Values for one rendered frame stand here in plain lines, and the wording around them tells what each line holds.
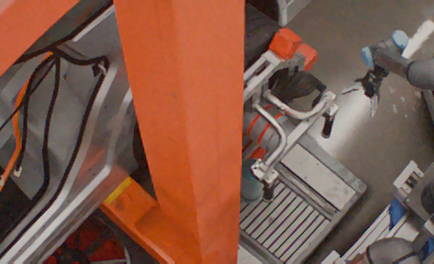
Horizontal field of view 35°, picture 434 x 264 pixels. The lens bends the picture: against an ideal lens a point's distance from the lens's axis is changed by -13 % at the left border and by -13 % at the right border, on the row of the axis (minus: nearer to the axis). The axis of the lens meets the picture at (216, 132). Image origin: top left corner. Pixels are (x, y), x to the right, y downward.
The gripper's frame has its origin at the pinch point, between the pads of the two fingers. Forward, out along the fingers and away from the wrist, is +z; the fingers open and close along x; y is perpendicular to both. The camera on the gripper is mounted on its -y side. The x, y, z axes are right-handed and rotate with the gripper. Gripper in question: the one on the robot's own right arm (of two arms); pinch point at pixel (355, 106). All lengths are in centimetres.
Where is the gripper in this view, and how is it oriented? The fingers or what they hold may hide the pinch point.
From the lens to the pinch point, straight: 286.0
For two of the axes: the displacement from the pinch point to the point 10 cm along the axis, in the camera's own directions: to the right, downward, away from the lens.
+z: -6.3, 7.3, -2.7
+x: 7.8, 5.8, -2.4
